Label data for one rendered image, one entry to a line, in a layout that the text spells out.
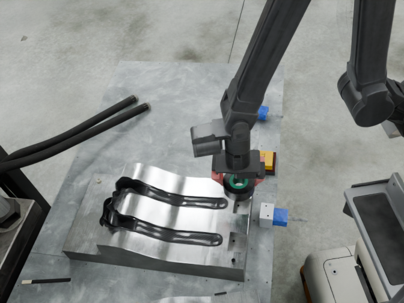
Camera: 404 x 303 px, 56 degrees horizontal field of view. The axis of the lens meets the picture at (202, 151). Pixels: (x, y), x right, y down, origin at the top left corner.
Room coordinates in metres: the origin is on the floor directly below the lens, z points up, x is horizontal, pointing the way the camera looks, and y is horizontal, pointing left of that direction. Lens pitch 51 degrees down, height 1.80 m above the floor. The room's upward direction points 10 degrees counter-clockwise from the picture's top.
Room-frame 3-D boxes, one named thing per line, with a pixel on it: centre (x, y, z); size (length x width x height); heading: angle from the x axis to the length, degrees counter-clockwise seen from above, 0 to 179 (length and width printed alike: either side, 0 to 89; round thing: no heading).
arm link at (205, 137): (0.52, -0.04, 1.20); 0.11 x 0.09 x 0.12; 89
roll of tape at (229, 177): (0.53, -0.08, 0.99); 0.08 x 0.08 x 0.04
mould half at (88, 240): (0.55, 0.15, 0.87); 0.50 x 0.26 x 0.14; 73
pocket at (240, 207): (0.52, -0.08, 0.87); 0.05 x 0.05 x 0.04; 73
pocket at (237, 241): (0.42, -0.05, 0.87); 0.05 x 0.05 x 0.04; 73
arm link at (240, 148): (0.53, -0.07, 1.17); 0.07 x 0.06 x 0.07; 89
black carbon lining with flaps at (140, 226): (0.53, 0.14, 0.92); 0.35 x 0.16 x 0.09; 73
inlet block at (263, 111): (0.90, -0.24, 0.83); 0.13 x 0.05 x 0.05; 62
